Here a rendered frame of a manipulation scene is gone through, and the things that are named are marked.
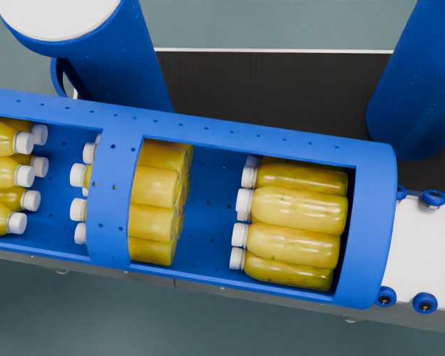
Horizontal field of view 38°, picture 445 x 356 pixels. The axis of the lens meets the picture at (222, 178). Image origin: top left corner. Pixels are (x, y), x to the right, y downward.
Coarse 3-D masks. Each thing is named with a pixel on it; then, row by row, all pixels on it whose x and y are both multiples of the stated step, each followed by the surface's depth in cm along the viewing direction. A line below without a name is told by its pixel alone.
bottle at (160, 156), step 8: (144, 144) 113; (152, 144) 114; (144, 152) 112; (152, 152) 112; (160, 152) 112; (168, 152) 112; (176, 152) 112; (184, 152) 113; (144, 160) 112; (152, 160) 111; (160, 160) 111; (168, 160) 111; (176, 160) 111; (184, 160) 115; (168, 168) 111; (176, 168) 111; (184, 168) 116; (184, 176) 116
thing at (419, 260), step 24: (408, 216) 128; (432, 216) 127; (408, 240) 126; (432, 240) 126; (48, 264) 136; (72, 264) 134; (408, 264) 125; (432, 264) 125; (192, 288) 133; (216, 288) 131; (408, 288) 124; (432, 288) 124; (336, 312) 131; (360, 312) 129; (384, 312) 127
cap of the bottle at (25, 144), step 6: (24, 132) 116; (18, 138) 115; (24, 138) 115; (30, 138) 117; (18, 144) 115; (24, 144) 115; (30, 144) 117; (18, 150) 116; (24, 150) 115; (30, 150) 117
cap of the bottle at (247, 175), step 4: (244, 168) 112; (248, 168) 112; (252, 168) 112; (244, 172) 112; (248, 172) 112; (252, 172) 112; (244, 176) 111; (248, 176) 111; (252, 176) 111; (244, 180) 112; (248, 180) 112; (244, 184) 112; (248, 184) 112
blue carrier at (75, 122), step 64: (64, 128) 125; (128, 128) 104; (192, 128) 105; (256, 128) 108; (64, 192) 129; (128, 192) 100; (192, 192) 127; (384, 192) 98; (64, 256) 109; (128, 256) 106; (192, 256) 121; (384, 256) 97
